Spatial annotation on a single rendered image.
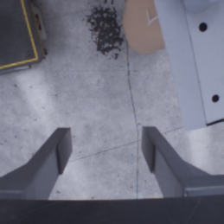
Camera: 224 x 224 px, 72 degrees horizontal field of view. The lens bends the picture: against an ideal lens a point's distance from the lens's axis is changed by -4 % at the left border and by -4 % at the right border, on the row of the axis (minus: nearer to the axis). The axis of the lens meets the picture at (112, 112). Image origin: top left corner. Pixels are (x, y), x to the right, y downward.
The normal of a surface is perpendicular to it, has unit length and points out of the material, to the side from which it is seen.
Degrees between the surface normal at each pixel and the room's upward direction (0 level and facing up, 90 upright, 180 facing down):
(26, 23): 0
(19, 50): 0
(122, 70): 0
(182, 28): 11
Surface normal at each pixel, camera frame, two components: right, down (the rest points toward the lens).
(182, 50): -0.16, 0.31
